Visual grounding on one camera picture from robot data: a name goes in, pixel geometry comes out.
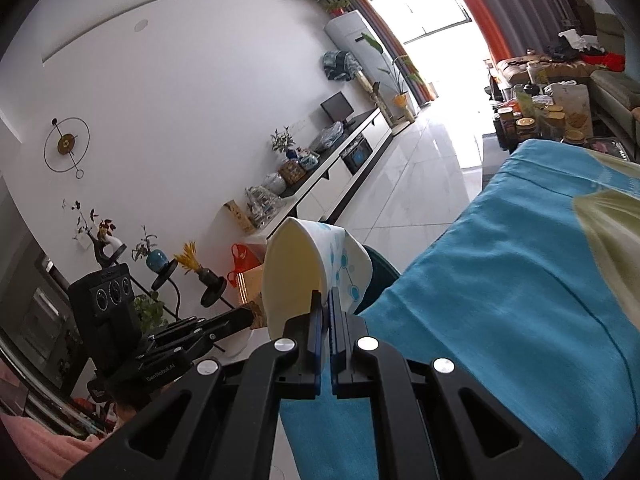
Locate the clear plastic bag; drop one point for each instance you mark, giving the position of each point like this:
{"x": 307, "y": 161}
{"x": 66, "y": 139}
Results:
{"x": 328, "y": 136}

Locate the white TV cabinet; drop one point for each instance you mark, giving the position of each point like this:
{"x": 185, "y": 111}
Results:
{"x": 320, "y": 185}

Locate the golden gift bag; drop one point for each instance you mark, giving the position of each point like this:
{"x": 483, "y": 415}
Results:
{"x": 250, "y": 287}

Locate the dark coffee table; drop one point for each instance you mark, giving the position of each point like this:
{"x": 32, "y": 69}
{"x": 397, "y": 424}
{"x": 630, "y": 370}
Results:
{"x": 495, "y": 140}

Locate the white lidded jar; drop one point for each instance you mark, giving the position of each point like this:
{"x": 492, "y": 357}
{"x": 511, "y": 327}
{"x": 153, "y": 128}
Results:
{"x": 275, "y": 183}

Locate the white standing air conditioner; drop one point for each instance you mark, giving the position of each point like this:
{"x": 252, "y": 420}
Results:
{"x": 350, "y": 35}

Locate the round metal wall clock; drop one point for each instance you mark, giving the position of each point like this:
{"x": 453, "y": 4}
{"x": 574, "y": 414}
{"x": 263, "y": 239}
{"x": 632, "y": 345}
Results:
{"x": 63, "y": 144}

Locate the green snack packet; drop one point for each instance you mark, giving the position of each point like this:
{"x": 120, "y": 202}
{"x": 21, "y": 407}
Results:
{"x": 524, "y": 102}

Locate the vase with red flowers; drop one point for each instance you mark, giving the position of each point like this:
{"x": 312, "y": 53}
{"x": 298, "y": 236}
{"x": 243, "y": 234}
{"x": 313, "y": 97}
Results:
{"x": 102, "y": 245}

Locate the teal vase with plant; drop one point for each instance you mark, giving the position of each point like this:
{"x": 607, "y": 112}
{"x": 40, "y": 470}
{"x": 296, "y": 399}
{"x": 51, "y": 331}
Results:
{"x": 155, "y": 259}

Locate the white paper cup blue print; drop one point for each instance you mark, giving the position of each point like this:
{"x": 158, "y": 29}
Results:
{"x": 295, "y": 270}

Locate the covered standing fan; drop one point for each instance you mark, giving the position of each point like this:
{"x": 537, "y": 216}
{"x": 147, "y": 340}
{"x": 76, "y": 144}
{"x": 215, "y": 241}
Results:
{"x": 337, "y": 65}

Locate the blue printed towel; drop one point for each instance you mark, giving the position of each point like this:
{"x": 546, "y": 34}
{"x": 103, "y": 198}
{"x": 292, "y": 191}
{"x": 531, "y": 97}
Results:
{"x": 500, "y": 285}

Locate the grey-green sofa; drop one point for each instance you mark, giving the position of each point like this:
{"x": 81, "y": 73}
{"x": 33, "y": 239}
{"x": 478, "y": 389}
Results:
{"x": 612, "y": 90}

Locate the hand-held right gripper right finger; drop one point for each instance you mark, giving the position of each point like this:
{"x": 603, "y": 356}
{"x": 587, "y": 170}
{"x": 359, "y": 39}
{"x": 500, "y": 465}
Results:
{"x": 339, "y": 332}

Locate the yellow printed box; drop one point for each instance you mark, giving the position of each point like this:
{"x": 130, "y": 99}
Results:
{"x": 239, "y": 216}

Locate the white plastic bag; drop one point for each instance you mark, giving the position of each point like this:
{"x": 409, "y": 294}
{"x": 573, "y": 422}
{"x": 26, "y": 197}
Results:
{"x": 570, "y": 105}

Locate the large-leaf potted plant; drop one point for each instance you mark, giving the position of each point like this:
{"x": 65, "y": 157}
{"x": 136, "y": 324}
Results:
{"x": 399, "y": 97}

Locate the pile of clothes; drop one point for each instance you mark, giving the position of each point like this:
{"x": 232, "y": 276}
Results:
{"x": 575, "y": 45}

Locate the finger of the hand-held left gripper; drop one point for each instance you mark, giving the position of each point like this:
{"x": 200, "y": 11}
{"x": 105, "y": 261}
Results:
{"x": 225, "y": 324}

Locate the blue white porcelain teapot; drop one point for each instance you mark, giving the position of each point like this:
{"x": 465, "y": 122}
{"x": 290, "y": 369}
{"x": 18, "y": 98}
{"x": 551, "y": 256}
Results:
{"x": 308, "y": 158}

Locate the black monitor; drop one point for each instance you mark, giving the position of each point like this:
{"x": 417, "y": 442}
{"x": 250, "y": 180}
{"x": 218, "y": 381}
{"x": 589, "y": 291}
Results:
{"x": 336, "y": 107}

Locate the orange and grey curtain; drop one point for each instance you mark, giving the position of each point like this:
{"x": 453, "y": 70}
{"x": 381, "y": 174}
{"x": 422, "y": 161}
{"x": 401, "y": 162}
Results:
{"x": 515, "y": 5}

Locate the model in clear plastic wrap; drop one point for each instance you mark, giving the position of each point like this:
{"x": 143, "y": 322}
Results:
{"x": 262, "y": 205}

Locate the group of glass jars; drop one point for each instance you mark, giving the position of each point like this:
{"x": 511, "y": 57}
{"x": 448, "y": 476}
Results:
{"x": 525, "y": 127}

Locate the black vase with yellow flower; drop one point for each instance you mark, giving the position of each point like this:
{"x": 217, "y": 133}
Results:
{"x": 207, "y": 276}

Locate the orange plastic bag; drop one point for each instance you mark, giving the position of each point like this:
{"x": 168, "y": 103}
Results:
{"x": 242, "y": 262}

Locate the striped window curtain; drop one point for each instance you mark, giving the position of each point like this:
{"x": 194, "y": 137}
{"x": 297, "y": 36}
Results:
{"x": 385, "y": 45}

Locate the green leafy plant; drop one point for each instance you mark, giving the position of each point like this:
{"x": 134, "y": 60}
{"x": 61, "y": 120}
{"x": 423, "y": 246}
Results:
{"x": 149, "y": 312}

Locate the small plant on air conditioner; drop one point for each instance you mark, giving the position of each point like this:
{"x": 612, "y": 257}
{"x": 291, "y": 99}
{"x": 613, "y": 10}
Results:
{"x": 336, "y": 6}

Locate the small plant in blue vase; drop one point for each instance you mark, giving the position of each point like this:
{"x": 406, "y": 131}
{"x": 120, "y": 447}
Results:
{"x": 282, "y": 142}

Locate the dark glass cabinet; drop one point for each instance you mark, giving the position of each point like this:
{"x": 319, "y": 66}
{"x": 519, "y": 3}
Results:
{"x": 45, "y": 310}

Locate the person's left forearm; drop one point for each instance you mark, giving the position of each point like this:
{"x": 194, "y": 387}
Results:
{"x": 40, "y": 450}

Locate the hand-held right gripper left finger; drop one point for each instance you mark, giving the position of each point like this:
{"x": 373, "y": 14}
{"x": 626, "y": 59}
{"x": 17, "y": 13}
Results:
{"x": 315, "y": 330}

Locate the metal tray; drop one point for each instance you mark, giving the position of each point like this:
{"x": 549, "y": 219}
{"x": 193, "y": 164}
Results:
{"x": 610, "y": 146}

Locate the red cloth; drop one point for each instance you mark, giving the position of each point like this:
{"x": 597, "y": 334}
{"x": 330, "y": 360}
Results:
{"x": 614, "y": 61}

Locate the white round disc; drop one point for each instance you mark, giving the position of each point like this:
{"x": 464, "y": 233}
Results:
{"x": 235, "y": 346}

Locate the black metal plant stand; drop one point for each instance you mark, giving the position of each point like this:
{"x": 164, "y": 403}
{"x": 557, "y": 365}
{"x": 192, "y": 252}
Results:
{"x": 212, "y": 296}

